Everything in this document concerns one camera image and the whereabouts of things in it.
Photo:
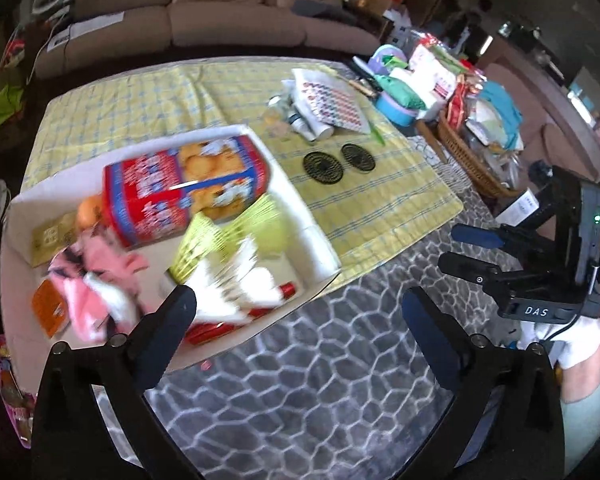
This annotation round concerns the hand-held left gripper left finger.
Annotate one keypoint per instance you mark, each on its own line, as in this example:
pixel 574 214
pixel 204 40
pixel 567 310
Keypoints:
pixel 172 330

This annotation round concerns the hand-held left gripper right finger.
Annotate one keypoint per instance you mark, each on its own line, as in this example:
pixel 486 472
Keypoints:
pixel 430 345

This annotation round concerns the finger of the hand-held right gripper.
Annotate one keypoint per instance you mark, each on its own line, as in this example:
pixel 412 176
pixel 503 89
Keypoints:
pixel 475 236
pixel 465 265

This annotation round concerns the white cardboard box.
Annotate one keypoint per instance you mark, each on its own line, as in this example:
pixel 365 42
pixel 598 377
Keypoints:
pixel 290 195

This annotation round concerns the person's right forearm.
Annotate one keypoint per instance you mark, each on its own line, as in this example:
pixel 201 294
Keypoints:
pixel 582 425

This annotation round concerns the grey patterned desktop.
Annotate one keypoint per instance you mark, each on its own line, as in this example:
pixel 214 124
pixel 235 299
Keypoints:
pixel 300 385

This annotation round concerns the person's right hand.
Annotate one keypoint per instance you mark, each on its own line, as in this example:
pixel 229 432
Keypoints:
pixel 570 340

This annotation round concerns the red cylindrical can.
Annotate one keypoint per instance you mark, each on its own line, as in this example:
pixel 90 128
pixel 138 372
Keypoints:
pixel 210 332

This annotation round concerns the white label paper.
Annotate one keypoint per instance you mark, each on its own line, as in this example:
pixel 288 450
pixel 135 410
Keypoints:
pixel 520 205

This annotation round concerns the white feather shuttlecock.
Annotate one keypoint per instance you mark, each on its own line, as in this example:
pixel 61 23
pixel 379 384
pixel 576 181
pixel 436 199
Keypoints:
pixel 230 280

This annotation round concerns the wicker basket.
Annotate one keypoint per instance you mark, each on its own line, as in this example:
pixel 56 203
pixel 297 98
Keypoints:
pixel 467 160

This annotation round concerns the yellow plastic shuttlecock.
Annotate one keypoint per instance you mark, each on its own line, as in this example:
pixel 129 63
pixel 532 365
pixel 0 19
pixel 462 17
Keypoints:
pixel 197 245
pixel 257 222

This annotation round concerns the pink cloth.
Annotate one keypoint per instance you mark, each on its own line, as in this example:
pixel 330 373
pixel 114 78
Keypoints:
pixel 77 310

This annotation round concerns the orange packet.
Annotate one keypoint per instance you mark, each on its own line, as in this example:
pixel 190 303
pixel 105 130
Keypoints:
pixel 50 307

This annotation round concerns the red and blue cookie box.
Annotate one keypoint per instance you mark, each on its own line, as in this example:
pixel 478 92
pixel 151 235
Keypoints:
pixel 145 195

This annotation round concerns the black round coaster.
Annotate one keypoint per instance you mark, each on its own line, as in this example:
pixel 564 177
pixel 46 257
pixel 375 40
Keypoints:
pixel 321 163
pixel 358 156

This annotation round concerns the orange fruit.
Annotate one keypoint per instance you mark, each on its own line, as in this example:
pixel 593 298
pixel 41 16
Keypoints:
pixel 87 215

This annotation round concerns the teal plastic bowl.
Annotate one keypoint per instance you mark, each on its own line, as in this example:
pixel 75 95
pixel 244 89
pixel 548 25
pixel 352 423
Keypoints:
pixel 395 110

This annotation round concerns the brown armchair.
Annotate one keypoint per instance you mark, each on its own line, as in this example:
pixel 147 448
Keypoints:
pixel 540 100

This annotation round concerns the gold card box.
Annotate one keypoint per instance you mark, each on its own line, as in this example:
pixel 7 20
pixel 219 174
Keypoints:
pixel 52 237

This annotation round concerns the white tissue pack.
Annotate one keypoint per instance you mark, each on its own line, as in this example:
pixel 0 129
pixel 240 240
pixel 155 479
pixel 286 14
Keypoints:
pixel 422 92

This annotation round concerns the green packet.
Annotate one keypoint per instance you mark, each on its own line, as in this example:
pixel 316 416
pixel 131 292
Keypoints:
pixel 397 90

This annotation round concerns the red and white packet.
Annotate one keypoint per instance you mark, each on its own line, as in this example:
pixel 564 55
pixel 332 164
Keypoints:
pixel 435 67

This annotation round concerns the pink toy box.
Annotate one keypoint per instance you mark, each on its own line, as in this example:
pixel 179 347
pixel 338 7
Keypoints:
pixel 10 390

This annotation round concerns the small white bottle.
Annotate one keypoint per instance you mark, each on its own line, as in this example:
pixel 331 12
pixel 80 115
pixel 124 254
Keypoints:
pixel 310 129

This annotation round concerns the dotted sticker sheet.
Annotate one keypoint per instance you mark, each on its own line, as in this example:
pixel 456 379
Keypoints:
pixel 330 100

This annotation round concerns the purple and blue container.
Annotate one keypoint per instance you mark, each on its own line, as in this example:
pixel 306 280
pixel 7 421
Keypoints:
pixel 387 56

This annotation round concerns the clear glass jar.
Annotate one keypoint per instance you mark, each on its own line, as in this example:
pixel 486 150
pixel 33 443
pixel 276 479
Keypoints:
pixel 280 115

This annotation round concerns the yellow checked tablecloth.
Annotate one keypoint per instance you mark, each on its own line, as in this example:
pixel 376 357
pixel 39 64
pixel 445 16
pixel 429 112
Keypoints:
pixel 145 95

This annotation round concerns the neon green bag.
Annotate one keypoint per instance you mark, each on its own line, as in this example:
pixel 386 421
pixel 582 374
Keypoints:
pixel 0 107

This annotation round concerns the beige sofa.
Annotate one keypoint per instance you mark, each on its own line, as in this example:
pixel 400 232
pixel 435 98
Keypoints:
pixel 230 25

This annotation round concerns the white paper sheet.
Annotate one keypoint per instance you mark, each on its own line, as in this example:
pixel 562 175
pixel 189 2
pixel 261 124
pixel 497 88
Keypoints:
pixel 87 27

